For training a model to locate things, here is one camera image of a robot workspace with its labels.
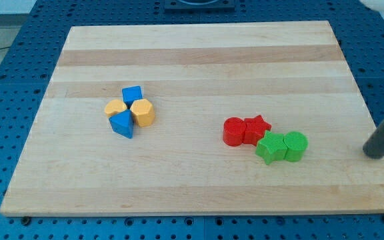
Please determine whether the red cylinder block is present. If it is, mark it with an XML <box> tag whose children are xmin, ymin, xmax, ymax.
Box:
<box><xmin>223</xmin><ymin>117</ymin><xmax>246</xmax><ymax>147</ymax></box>

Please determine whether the yellow hexagon block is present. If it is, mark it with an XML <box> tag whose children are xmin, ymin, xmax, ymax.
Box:
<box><xmin>130</xmin><ymin>99</ymin><xmax>155</xmax><ymax>127</ymax></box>

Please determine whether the wooden board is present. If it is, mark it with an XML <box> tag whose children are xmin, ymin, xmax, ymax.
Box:
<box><xmin>0</xmin><ymin>21</ymin><xmax>384</xmax><ymax>217</ymax></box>

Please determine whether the red star block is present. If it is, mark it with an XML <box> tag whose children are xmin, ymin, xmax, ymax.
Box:
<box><xmin>243</xmin><ymin>115</ymin><xmax>272</xmax><ymax>146</ymax></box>

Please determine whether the blue cube block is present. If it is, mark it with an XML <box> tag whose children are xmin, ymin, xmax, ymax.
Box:
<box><xmin>121</xmin><ymin>85</ymin><xmax>143</xmax><ymax>107</ymax></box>

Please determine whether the blue triangle block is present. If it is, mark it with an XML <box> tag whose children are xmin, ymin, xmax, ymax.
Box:
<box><xmin>109</xmin><ymin>109</ymin><xmax>134</xmax><ymax>139</ymax></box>

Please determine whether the yellow heart block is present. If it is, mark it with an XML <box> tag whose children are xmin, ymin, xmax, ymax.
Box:
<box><xmin>104</xmin><ymin>99</ymin><xmax>127</xmax><ymax>117</ymax></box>

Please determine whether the green star block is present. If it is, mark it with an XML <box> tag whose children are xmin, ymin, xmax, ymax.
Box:
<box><xmin>255</xmin><ymin>130</ymin><xmax>287</xmax><ymax>165</ymax></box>

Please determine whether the green cylinder block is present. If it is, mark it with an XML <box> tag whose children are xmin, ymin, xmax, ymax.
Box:
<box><xmin>283</xmin><ymin>131</ymin><xmax>309</xmax><ymax>162</ymax></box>

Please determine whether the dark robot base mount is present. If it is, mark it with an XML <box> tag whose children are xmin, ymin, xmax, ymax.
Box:
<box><xmin>163</xmin><ymin>0</ymin><xmax>236</xmax><ymax>11</ymax></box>

